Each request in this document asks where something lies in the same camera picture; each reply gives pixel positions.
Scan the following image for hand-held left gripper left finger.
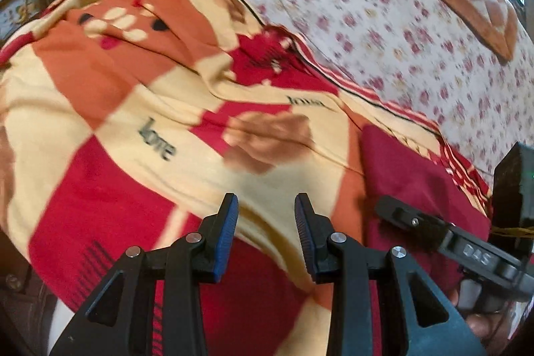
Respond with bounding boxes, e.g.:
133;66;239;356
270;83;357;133
49;193;239;356

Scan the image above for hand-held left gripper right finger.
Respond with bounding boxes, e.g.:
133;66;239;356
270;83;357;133
294;193;489;356

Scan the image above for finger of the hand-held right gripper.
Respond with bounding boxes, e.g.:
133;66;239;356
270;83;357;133
374;195;503;277

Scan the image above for maroon garment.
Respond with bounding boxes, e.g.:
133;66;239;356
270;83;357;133
361;124;492;298

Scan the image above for person's right hand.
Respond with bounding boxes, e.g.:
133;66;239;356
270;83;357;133
448;285;507;346

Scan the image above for red orange cream printed blanket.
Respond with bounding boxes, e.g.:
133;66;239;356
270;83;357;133
0;0;493;356

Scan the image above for floral bedsheet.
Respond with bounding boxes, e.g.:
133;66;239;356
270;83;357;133
167;0;534;194

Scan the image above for flower painted panel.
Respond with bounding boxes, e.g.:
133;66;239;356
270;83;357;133
0;0;44;44

